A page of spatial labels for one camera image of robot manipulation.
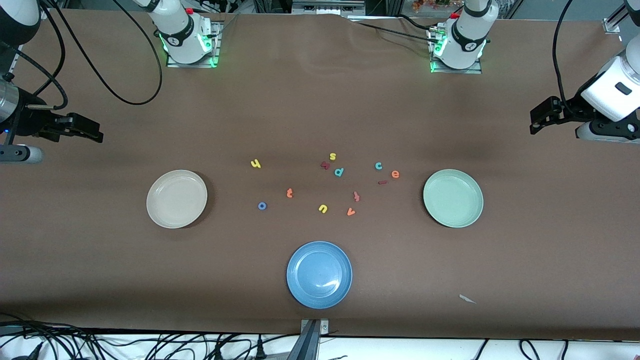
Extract black base power cable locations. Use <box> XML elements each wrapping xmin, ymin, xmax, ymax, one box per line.
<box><xmin>350</xmin><ymin>14</ymin><xmax>441</xmax><ymax>46</ymax></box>

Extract tangled black floor cables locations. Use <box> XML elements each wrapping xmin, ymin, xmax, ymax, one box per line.
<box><xmin>0</xmin><ymin>312</ymin><xmax>168</xmax><ymax>360</ymax></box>

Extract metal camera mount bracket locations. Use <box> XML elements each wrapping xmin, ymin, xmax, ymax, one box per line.
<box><xmin>286</xmin><ymin>318</ymin><xmax>331</xmax><ymax>360</ymax></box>

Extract beige brown plate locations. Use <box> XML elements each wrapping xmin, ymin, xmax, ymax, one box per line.
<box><xmin>146</xmin><ymin>169</ymin><xmax>208</xmax><ymax>229</ymax></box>

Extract brown table cover sheet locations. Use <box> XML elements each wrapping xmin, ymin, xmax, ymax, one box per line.
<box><xmin>0</xmin><ymin>9</ymin><xmax>640</xmax><ymax>341</ymax></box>

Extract orange leaf decoration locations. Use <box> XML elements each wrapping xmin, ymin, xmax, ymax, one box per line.
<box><xmin>412</xmin><ymin>0</ymin><xmax>463</xmax><ymax>13</ymax></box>

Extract aluminium frame rail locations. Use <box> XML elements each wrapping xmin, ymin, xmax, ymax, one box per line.
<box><xmin>602</xmin><ymin>0</ymin><xmax>632</xmax><ymax>35</ymax></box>
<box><xmin>10</xmin><ymin>6</ymin><xmax>51</xmax><ymax>76</ymax></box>

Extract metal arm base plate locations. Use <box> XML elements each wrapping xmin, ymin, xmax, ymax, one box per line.
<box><xmin>166</xmin><ymin>20</ymin><xmax>222</xmax><ymax>69</ymax></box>
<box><xmin>429</xmin><ymin>27</ymin><xmax>484</xmax><ymax>75</ymax></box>

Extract grey metal device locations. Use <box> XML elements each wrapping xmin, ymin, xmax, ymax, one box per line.
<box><xmin>291</xmin><ymin>0</ymin><xmax>366</xmax><ymax>16</ymax></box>

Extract light green plate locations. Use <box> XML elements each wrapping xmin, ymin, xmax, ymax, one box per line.
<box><xmin>422</xmin><ymin>169</ymin><xmax>484</xmax><ymax>229</ymax></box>

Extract blue plate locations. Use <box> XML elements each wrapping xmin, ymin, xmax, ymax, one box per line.
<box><xmin>286</xmin><ymin>241</ymin><xmax>353</xmax><ymax>310</ymax></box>

